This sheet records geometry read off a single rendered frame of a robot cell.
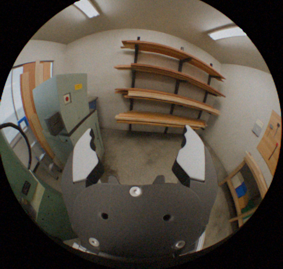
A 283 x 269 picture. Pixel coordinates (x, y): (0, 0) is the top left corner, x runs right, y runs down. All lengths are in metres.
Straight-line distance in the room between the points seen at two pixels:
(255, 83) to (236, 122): 1.18
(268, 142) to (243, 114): 0.96
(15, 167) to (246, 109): 3.30
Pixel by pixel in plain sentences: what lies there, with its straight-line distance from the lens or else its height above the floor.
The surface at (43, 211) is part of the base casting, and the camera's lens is 0.88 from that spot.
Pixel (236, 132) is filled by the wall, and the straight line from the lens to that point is 2.56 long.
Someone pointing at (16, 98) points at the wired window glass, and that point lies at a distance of 2.29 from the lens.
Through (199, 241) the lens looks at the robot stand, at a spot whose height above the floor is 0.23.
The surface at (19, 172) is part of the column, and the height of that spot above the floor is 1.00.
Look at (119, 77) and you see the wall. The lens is 1.92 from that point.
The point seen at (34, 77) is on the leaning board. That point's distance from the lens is 2.29.
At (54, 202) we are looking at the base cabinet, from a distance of 0.90.
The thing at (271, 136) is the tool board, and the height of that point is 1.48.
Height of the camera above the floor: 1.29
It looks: 33 degrees down
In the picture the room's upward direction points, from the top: 7 degrees clockwise
